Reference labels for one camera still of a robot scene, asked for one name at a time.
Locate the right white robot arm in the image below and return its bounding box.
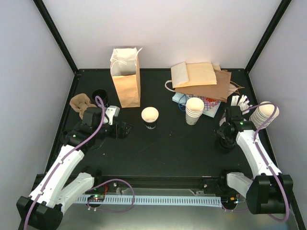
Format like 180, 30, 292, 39
215, 106, 293, 218

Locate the brown kraft paper bag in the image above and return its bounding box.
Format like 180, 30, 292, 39
175, 70, 243, 103

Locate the black printed paper cup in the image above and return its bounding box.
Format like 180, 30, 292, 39
92, 89, 109, 107

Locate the small circuit board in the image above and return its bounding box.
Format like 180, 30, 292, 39
87, 195, 105, 202

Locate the right black lid stack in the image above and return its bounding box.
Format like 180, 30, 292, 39
214, 141, 233, 154

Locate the tilted paper cup stack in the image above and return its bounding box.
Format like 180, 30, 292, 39
249, 101, 280, 129

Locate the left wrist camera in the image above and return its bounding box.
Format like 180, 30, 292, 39
104, 105, 120, 125

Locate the white paper cup stack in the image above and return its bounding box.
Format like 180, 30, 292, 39
186, 97, 204, 125

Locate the orange paper bag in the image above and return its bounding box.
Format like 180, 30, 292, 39
110, 48, 142, 108
165, 62, 217, 92

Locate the brown pulp cup carrier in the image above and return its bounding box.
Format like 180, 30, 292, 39
70, 93, 96, 119

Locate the single white paper cup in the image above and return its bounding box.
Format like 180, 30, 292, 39
141, 107, 159, 129

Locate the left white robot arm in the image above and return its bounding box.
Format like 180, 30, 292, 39
16, 106, 131, 230

